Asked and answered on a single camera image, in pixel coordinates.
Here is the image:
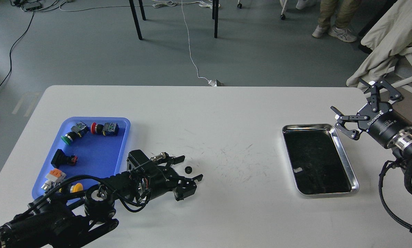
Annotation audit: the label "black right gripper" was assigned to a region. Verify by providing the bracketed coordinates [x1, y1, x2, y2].
[331, 78, 412, 149]

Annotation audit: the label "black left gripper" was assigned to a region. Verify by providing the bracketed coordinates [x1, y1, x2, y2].
[137, 155, 203, 202]

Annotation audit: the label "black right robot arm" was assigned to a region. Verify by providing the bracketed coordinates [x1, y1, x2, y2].
[331, 79, 412, 233]

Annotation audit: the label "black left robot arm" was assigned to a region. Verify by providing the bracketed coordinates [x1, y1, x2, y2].
[0, 150, 203, 248]

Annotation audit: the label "silver metal tray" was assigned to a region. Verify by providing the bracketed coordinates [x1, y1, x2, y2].
[282, 124, 359, 198]

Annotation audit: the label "blue plastic tray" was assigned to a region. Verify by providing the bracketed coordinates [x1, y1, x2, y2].
[32, 116, 131, 199]

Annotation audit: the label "white power adapter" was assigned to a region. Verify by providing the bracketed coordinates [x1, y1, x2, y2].
[208, 80, 224, 87]

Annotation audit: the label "beige cloth on chair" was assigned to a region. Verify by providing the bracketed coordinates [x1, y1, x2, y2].
[346, 0, 412, 91]

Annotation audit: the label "person legs beige trousers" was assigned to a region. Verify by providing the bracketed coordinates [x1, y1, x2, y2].
[312, 0, 362, 43]

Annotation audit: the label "orange white contact block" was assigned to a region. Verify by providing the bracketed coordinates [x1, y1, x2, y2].
[41, 168, 67, 192]

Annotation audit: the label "black table leg right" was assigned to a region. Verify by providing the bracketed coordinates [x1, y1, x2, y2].
[212, 0, 219, 38]

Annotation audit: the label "black table leg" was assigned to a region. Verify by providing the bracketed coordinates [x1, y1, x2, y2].
[212, 0, 219, 38]
[129, 0, 146, 40]

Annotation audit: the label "black table leg left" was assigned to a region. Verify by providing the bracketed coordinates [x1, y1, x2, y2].
[129, 0, 146, 40]

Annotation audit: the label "black braided right cable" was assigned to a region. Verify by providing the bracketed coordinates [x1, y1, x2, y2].
[378, 160, 412, 236]

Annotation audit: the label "red push button switch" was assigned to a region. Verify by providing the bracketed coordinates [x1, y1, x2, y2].
[90, 122, 119, 136]

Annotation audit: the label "yellow push button switch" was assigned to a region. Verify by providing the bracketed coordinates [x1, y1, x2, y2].
[59, 183, 84, 194]

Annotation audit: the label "green push button switch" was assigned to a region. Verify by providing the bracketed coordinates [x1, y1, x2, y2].
[61, 121, 89, 145]

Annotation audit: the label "black selector switch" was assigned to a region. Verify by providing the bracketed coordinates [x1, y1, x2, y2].
[51, 149, 78, 168]

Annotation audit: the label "white cable on floor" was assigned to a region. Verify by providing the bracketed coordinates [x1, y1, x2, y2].
[58, 0, 220, 85]

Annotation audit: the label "black cable on floor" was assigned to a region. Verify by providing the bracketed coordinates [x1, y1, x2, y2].
[0, 0, 43, 139]

